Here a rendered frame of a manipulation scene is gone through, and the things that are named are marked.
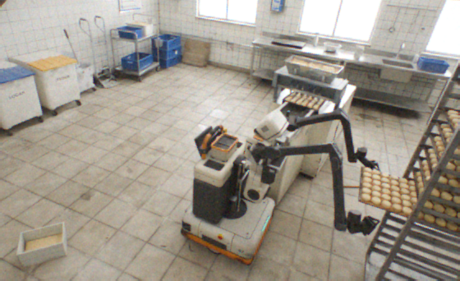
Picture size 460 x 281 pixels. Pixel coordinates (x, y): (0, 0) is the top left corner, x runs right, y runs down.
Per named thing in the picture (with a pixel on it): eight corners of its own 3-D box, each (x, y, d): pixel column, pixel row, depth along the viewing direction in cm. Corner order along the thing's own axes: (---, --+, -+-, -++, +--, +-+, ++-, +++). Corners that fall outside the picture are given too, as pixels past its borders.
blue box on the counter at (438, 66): (419, 69, 486) (423, 61, 479) (416, 64, 511) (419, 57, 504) (446, 73, 477) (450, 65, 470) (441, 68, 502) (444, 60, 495)
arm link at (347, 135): (340, 114, 210) (341, 123, 202) (349, 112, 208) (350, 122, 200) (347, 154, 234) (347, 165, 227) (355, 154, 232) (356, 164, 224)
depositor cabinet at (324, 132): (295, 123, 464) (305, 74, 423) (339, 139, 434) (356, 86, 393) (259, 160, 366) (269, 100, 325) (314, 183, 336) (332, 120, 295)
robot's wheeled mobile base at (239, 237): (178, 236, 252) (178, 215, 239) (213, 192, 303) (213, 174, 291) (250, 269, 230) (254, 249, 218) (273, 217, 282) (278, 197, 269)
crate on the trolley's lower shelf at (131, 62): (136, 61, 612) (135, 51, 602) (153, 63, 606) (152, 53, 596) (121, 68, 564) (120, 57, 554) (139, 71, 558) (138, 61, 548)
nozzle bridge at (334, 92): (280, 92, 351) (285, 65, 334) (340, 109, 320) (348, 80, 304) (269, 100, 325) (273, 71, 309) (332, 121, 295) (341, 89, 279)
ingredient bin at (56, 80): (54, 118, 413) (42, 66, 375) (24, 107, 433) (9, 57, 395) (85, 105, 456) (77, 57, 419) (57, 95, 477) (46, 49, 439)
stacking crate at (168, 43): (165, 42, 681) (165, 34, 671) (181, 45, 671) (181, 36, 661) (151, 48, 631) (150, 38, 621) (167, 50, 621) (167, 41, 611)
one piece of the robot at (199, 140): (200, 168, 226) (190, 141, 219) (219, 146, 254) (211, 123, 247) (211, 167, 220) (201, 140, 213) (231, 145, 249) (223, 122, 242)
